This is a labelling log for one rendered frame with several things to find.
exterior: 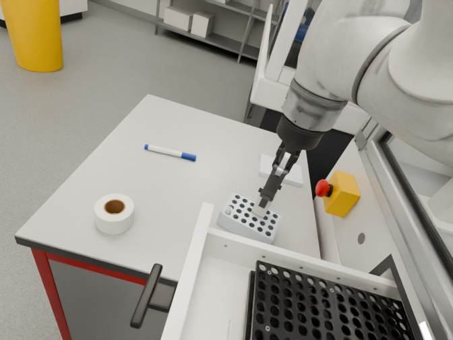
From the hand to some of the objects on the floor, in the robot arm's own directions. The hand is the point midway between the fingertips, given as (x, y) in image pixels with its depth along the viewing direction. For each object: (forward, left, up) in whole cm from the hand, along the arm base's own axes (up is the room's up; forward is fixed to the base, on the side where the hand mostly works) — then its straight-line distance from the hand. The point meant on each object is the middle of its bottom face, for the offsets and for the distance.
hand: (263, 201), depth 58 cm
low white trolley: (-19, +12, -83) cm, 86 cm away
